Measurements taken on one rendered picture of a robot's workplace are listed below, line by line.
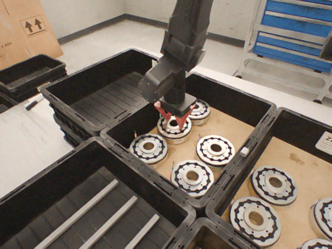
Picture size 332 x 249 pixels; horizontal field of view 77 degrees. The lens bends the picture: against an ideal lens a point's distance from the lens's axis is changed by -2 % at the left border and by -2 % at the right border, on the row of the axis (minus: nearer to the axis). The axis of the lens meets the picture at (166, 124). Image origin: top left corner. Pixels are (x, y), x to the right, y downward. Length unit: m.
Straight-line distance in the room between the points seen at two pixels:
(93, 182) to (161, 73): 0.32
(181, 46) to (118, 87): 0.47
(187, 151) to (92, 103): 0.40
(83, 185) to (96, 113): 0.27
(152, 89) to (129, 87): 0.42
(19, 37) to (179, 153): 2.79
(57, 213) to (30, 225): 0.06
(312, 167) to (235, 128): 0.23
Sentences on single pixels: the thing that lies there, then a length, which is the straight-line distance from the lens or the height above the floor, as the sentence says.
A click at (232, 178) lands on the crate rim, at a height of 0.92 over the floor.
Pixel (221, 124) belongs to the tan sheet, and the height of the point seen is 0.83.
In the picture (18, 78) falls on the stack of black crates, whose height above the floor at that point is 0.50.
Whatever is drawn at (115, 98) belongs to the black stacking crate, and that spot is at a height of 0.83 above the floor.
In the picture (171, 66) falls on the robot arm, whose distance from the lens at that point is 0.46.
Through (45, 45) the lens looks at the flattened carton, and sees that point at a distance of 3.27.
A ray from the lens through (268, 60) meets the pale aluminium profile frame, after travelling 2.47.
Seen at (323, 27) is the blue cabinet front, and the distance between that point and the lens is 2.35.
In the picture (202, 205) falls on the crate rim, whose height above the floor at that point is 0.93.
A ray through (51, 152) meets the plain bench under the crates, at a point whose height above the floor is 0.70.
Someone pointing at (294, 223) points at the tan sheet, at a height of 0.83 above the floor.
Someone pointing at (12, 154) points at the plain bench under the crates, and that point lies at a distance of 0.94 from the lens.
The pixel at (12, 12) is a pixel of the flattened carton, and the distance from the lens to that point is 3.17.
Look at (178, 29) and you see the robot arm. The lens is 0.42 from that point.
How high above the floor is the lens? 1.30
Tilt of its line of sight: 43 degrees down
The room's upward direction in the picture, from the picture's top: straight up
